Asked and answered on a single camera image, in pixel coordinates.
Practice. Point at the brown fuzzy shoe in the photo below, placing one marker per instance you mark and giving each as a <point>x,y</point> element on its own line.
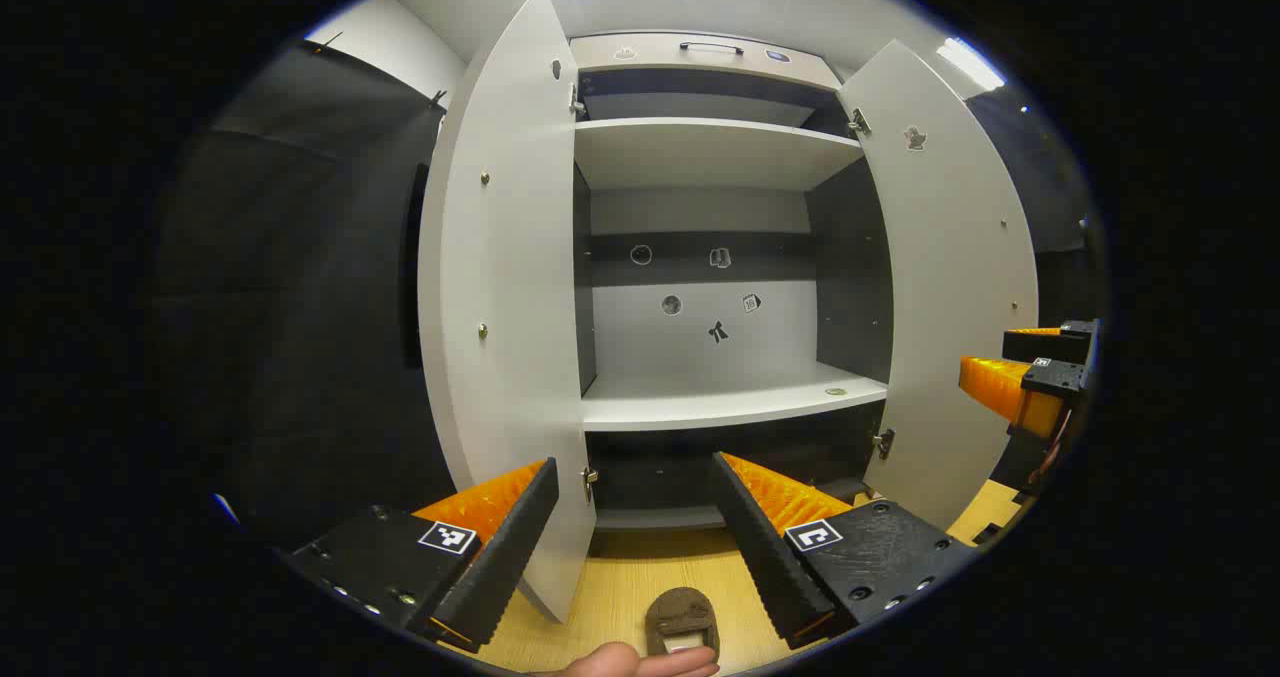
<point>680,612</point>

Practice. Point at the black backdrop cloth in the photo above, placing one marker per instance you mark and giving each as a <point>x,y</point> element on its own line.
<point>1050,187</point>
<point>300,307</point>

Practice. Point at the ceiling light panel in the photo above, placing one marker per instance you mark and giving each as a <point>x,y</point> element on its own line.
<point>970,63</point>

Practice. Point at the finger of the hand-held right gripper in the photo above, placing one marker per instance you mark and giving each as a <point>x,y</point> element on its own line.
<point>1055,377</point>
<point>1040,347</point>

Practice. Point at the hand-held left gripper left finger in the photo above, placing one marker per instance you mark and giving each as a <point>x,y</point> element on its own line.
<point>510,547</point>

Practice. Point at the grey shoe cabinet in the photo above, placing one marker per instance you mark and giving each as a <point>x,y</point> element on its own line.
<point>700,152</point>

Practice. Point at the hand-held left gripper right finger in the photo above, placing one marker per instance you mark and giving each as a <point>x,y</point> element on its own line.
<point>760,547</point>

